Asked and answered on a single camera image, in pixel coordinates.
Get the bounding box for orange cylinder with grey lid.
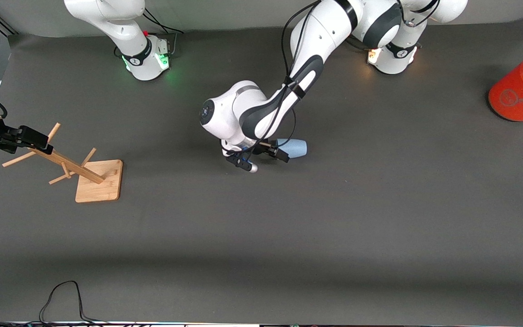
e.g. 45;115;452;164
488;48;523;122

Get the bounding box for black right arm base cables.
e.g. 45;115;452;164
114;8;186;59

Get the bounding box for dark grey table mat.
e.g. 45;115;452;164
0;17;523;325

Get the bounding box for light blue cup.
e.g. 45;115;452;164
276;139;308;159

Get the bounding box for wooden cup rack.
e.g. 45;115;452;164
2;122;123;203

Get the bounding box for thin black cable loop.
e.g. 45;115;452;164
39;281;108;324

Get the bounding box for aluminium frame rail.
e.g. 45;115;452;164
0;16;18;36

